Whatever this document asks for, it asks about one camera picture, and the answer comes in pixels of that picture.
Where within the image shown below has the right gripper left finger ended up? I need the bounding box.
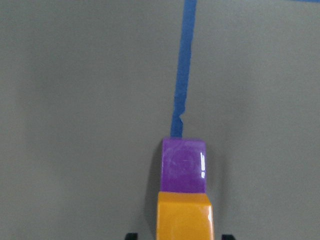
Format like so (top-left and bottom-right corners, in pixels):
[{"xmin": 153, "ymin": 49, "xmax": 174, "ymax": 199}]
[{"xmin": 125, "ymin": 232, "xmax": 138, "ymax": 240}]

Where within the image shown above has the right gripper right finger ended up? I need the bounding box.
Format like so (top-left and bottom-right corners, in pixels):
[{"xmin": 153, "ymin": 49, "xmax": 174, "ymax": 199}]
[{"xmin": 221, "ymin": 234, "xmax": 233, "ymax": 240}]

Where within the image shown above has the orange trapezoid block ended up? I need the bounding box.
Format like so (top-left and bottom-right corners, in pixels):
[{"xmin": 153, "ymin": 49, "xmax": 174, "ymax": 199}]
[{"xmin": 155, "ymin": 191, "xmax": 215, "ymax": 240}]

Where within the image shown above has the purple trapezoid block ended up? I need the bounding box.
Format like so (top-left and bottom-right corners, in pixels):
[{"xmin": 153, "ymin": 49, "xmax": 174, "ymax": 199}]
[{"xmin": 160, "ymin": 137, "xmax": 207, "ymax": 194}]

